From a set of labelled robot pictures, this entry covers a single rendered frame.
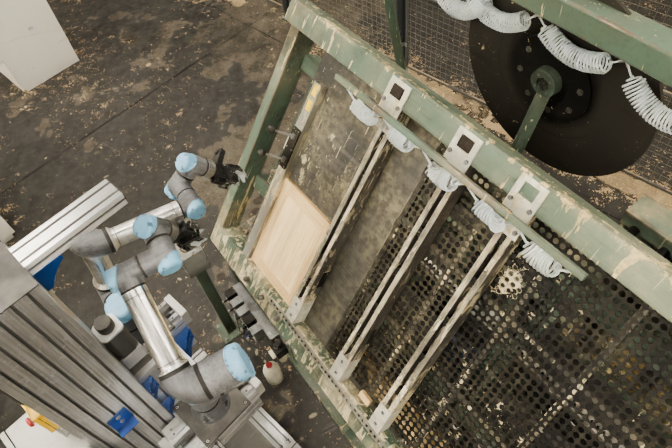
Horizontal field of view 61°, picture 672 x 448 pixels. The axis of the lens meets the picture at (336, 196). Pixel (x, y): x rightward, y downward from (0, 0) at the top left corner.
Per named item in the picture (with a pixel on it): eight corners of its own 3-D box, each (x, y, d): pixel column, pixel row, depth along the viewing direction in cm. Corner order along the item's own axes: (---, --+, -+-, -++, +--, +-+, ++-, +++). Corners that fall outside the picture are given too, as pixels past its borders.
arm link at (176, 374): (177, 415, 173) (105, 272, 175) (210, 396, 176) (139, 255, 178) (174, 424, 162) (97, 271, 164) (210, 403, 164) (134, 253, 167)
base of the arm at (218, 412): (208, 433, 215) (201, 425, 207) (184, 406, 222) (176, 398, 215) (238, 402, 221) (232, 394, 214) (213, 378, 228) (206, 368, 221)
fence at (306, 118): (248, 251, 284) (242, 252, 281) (321, 81, 241) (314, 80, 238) (253, 257, 281) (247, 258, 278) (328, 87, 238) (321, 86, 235)
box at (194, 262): (181, 264, 298) (170, 245, 284) (201, 252, 302) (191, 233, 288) (191, 280, 292) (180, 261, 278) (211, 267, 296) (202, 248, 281)
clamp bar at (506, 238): (375, 412, 229) (333, 432, 212) (538, 170, 176) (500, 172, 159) (391, 432, 224) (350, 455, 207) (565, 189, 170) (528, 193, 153)
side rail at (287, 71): (233, 219, 302) (216, 220, 294) (311, 24, 252) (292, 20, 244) (239, 226, 298) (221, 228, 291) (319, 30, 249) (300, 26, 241)
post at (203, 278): (224, 327, 356) (188, 265, 298) (232, 322, 358) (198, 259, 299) (229, 334, 353) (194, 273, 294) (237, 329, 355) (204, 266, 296)
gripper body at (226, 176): (227, 190, 239) (206, 184, 229) (223, 172, 242) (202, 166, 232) (240, 181, 235) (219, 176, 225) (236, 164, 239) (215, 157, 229)
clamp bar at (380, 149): (294, 308, 261) (252, 319, 244) (411, 77, 208) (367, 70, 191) (306, 324, 256) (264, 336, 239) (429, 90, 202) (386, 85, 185)
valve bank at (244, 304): (222, 307, 301) (210, 285, 282) (245, 292, 305) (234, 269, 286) (272, 380, 274) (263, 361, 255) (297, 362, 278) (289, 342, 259)
